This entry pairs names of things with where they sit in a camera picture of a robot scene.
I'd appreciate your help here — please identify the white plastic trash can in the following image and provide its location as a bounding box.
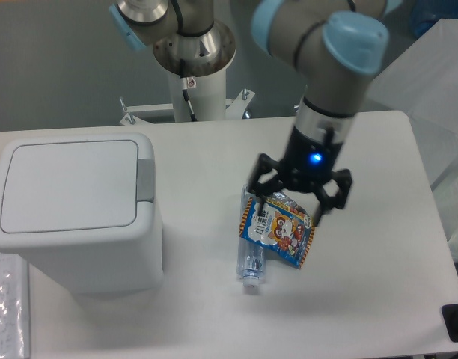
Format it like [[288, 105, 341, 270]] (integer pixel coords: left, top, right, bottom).
[[0, 133, 163, 294]]

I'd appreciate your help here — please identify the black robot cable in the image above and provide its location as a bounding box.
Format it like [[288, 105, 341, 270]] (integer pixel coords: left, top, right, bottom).
[[179, 59, 198, 123]]

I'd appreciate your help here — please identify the blue water jug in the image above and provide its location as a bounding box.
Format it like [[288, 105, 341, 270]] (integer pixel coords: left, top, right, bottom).
[[409, 0, 458, 38]]

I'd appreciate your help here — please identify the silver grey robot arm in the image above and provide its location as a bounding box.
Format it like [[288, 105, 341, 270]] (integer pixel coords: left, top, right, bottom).
[[109, 1, 389, 221]]

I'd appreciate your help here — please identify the black device at edge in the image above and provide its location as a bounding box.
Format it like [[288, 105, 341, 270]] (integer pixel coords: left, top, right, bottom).
[[441, 304, 458, 343]]

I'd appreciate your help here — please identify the blue cartoon snack bag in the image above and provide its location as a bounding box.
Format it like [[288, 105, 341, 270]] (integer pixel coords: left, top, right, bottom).
[[239, 192, 314, 269]]

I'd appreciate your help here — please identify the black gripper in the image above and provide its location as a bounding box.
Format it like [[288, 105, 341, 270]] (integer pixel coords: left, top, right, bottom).
[[248, 125, 352, 227]]

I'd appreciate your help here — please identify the clear plastic water bottle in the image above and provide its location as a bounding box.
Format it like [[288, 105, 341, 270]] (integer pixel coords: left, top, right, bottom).
[[236, 182, 268, 293]]

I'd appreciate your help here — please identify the white metal base frame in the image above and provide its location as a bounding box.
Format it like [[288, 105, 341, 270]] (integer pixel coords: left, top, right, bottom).
[[119, 88, 256, 126]]

